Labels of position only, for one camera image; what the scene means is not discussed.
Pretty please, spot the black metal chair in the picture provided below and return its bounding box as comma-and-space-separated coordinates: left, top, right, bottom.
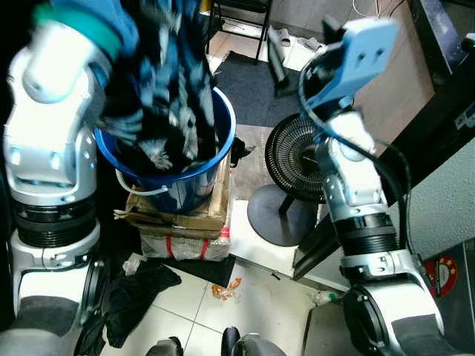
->
209, 0, 274, 66

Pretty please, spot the black robot foot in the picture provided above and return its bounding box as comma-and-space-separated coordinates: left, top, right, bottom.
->
221, 325, 289, 356
145, 337, 184, 356

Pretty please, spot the white slipper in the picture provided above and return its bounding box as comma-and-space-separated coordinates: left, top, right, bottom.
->
297, 36, 325, 54
267, 25, 295, 50

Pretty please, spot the brown wooden cabinet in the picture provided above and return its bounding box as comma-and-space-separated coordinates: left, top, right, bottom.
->
347, 0, 436, 155

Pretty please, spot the black table frame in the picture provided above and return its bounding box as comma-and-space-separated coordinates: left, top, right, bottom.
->
292, 0, 475, 281

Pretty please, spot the white package with red stripes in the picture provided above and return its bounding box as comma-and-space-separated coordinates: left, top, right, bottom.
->
140, 221, 233, 262

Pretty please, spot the brown cardboard box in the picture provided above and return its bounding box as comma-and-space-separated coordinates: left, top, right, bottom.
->
115, 148, 233, 240

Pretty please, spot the dark floor mat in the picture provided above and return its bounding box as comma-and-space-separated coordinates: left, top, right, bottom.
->
212, 49, 303, 128

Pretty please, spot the blue black patterned garment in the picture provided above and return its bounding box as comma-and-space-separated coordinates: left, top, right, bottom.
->
46, 0, 225, 173

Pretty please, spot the red round sticker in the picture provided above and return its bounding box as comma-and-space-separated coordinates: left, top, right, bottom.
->
425, 254, 459, 299

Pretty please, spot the black robot right foot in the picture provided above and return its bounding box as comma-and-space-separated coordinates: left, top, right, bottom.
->
221, 325, 289, 356

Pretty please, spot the black robot left foot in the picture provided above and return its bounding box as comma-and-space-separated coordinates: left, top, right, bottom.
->
145, 337, 184, 356

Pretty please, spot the blue plastic bucket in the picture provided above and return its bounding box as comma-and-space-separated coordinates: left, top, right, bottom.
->
94, 88, 238, 215

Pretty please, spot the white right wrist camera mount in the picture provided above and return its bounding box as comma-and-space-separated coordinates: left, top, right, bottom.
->
307, 18, 402, 113

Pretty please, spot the orange snack wrapper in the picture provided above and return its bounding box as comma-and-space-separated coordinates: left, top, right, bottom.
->
211, 277, 243, 302

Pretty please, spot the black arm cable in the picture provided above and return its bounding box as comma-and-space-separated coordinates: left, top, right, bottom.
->
297, 46, 415, 257

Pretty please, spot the black cloth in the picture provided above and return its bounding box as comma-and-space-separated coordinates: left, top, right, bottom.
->
74, 260, 183, 355

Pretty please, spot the teal left wrist camera mount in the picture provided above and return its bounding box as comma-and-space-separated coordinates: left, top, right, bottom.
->
33, 3, 125, 59

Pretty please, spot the black pedestal fan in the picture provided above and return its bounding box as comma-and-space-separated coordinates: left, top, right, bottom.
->
246, 113, 336, 248

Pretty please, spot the clear plastic bottle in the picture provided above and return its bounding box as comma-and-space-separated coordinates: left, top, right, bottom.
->
307, 289, 344, 307

